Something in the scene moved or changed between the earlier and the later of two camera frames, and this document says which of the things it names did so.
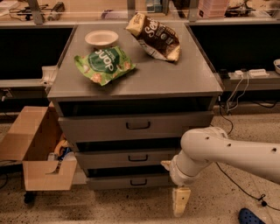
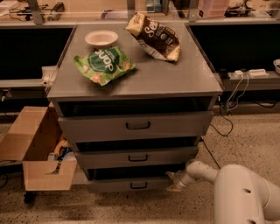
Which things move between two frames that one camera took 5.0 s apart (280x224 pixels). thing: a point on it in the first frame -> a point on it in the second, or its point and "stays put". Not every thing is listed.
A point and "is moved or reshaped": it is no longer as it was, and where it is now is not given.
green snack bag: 103,64 stays put
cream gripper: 180,176 -> 180,179
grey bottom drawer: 128,182 is moved or reshaped
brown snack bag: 157,39 stays put
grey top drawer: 144,125 stays put
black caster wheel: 30,196 stays put
